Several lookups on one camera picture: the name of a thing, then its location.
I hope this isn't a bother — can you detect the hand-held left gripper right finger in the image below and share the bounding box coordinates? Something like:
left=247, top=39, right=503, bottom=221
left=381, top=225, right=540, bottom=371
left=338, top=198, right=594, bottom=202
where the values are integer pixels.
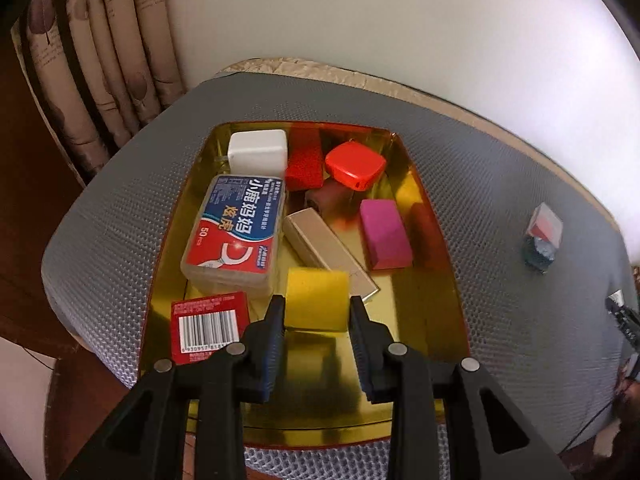
left=348, top=294, right=576, bottom=480

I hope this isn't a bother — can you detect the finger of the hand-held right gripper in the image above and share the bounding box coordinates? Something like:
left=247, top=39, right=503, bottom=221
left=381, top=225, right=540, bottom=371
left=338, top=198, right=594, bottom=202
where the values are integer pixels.
left=605, top=290, right=640, bottom=351

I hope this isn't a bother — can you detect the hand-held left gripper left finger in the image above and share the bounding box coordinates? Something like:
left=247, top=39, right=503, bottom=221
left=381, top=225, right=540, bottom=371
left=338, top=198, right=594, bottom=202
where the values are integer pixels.
left=60, top=294, right=287, bottom=480

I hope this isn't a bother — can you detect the red tin box gold interior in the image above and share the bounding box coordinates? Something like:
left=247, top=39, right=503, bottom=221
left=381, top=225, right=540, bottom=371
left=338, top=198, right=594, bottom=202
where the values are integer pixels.
left=135, top=120, right=473, bottom=451

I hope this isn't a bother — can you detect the red barcode cardboard box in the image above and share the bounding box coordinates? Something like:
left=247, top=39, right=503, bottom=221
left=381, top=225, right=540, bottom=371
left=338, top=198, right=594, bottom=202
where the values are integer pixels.
left=171, top=291, right=251, bottom=365

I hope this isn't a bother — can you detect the yellow sponge block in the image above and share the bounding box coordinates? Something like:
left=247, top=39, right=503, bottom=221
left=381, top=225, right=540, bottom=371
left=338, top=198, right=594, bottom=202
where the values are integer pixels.
left=286, top=267, right=350, bottom=333

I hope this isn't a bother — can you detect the blue patterned keychain pouch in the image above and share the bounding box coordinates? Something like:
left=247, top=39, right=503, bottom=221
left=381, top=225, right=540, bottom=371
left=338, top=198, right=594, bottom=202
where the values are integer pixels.
left=522, top=237, right=557, bottom=273

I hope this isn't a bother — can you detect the gold ribbed metal case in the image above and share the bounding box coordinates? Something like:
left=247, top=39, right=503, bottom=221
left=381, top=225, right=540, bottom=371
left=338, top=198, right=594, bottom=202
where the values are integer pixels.
left=282, top=208, right=381, bottom=303

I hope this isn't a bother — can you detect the clear plastic floss pick box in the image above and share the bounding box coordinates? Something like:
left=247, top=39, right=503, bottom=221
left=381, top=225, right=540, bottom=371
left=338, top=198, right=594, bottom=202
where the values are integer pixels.
left=180, top=174, right=288, bottom=298

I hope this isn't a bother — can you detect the small translucent white box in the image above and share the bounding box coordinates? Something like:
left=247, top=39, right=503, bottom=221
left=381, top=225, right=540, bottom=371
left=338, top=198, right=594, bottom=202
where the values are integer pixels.
left=525, top=203, right=564, bottom=246

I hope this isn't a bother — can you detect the pink rectangular box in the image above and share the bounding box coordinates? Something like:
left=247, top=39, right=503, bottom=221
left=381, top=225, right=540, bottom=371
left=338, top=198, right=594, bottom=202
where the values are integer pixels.
left=359, top=198, right=414, bottom=271

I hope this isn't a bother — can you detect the maroon small box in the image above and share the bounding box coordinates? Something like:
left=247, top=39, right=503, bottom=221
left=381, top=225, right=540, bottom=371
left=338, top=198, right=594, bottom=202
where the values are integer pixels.
left=305, top=180, right=351, bottom=216

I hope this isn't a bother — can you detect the red rectangular box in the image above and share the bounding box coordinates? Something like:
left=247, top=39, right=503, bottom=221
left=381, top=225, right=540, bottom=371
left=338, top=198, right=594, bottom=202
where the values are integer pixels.
left=284, top=127, right=326, bottom=192

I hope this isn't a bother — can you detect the red rounded square case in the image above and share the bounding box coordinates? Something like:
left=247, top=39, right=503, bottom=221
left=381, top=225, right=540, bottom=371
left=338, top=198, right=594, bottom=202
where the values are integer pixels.
left=324, top=141, right=387, bottom=193

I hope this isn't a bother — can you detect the white cube with black stripes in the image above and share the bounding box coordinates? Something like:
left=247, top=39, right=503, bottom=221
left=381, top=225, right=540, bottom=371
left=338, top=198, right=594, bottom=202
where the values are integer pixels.
left=227, top=130, right=288, bottom=177

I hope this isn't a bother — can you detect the grey honeycomb mat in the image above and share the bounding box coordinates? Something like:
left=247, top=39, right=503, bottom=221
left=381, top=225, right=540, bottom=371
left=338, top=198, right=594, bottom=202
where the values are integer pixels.
left=42, top=74, right=633, bottom=480

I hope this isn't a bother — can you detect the dark wooden cabinet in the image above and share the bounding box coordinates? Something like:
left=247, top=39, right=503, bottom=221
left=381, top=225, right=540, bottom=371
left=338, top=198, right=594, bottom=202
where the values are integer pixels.
left=0, top=50, right=86, bottom=341

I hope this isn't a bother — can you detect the beige patterned curtain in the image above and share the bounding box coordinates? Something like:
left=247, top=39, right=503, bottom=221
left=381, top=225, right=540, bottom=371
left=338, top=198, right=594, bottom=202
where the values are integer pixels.
left=10, top=0, right=188, bottom=186

